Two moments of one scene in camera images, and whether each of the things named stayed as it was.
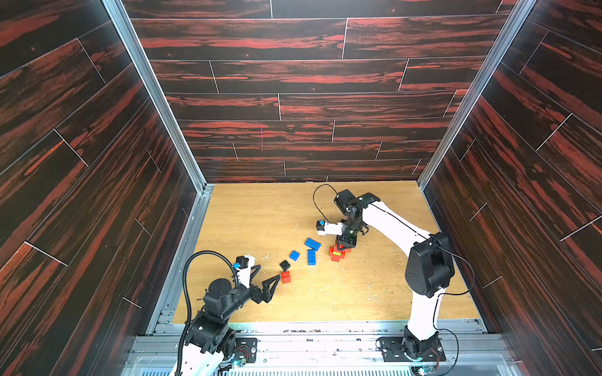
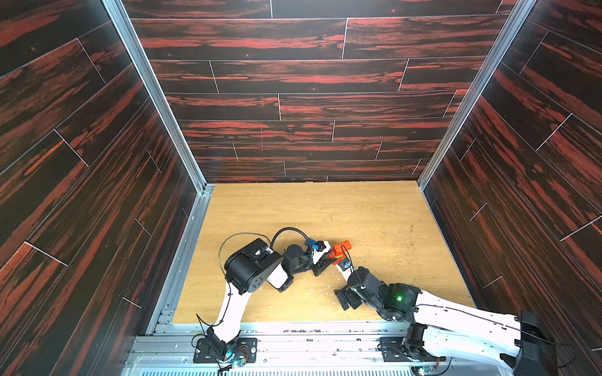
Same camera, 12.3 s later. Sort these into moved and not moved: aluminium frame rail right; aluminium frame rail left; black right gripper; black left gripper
Moved: black right gripper; black left gripper
Not moved: aluminium frame rail left; aluminium frame rail right
